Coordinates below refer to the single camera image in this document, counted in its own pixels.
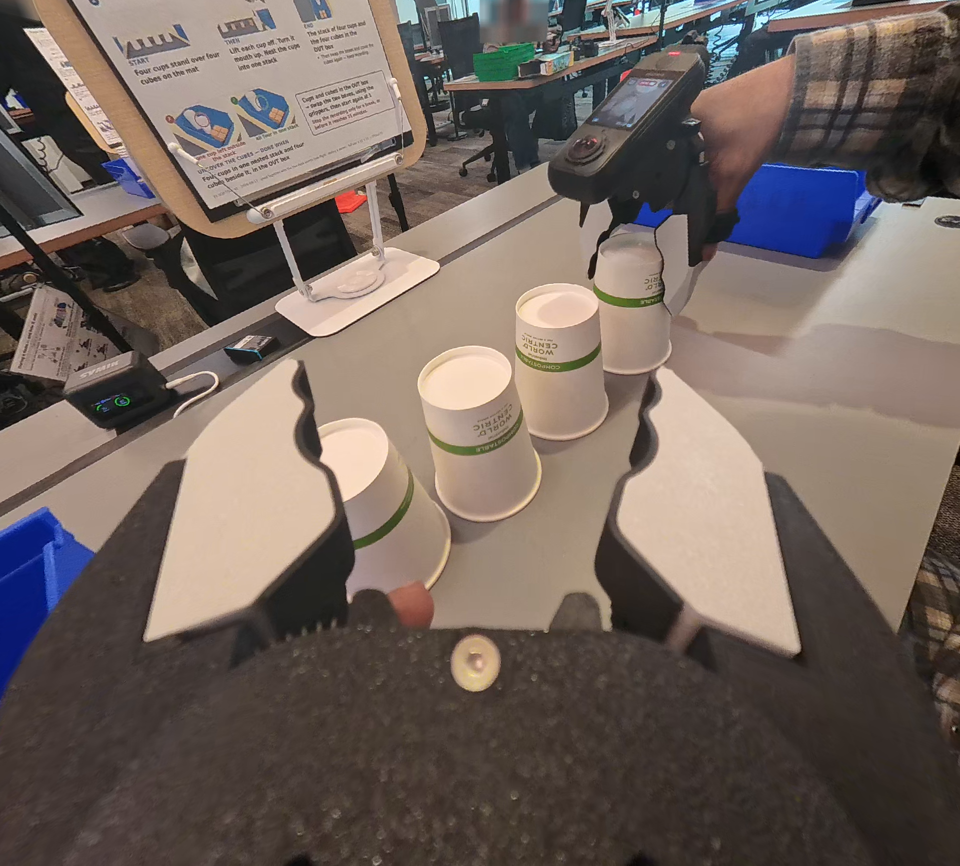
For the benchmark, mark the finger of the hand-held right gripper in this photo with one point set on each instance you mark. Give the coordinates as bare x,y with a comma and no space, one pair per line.
679,274
604,229

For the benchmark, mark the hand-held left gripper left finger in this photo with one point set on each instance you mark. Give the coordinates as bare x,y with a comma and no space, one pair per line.
247,506

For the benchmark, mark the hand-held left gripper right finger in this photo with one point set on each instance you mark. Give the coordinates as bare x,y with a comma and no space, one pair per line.
705,529

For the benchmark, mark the white paper cup green band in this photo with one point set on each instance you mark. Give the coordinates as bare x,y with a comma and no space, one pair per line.
397,499
480,431
562,371
630,311

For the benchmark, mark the blue plastic bin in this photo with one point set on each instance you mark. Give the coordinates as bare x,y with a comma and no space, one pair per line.
30,581
802,206

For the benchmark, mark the person's right forearm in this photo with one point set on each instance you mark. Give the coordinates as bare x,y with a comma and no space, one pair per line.
877,101

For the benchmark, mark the person's right hand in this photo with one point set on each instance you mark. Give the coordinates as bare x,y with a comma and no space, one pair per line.
742,131

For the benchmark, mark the colourful small carton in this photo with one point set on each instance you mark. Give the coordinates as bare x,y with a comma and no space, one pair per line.
546,62

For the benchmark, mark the small black battery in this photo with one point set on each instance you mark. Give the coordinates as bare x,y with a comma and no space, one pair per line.
251,349

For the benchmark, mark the green plastic crate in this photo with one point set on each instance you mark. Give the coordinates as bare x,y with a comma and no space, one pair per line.
504,60

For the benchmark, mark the black battery charger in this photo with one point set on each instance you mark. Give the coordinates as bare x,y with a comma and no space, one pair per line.
112,386

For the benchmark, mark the person in plaid shirt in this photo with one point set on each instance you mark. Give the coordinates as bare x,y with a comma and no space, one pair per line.
934,626

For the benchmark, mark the printed pamphlet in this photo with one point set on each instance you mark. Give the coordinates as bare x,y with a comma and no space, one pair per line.
60,334

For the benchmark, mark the white instruction sheet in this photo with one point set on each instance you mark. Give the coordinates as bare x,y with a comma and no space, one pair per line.
225,19

